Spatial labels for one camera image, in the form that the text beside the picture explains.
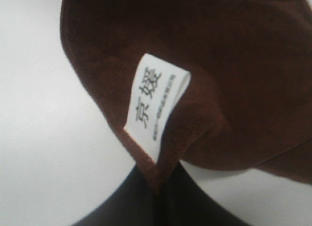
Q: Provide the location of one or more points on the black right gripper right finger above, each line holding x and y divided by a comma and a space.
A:
181, 202

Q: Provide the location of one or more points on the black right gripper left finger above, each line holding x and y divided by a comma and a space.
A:
132, 204

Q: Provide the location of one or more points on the brown towel with white label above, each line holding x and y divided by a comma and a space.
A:
249, 102

